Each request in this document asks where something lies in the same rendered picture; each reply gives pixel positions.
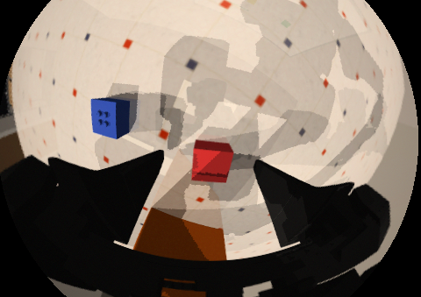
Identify blue block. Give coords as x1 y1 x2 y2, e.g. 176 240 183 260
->
91 97 130 139

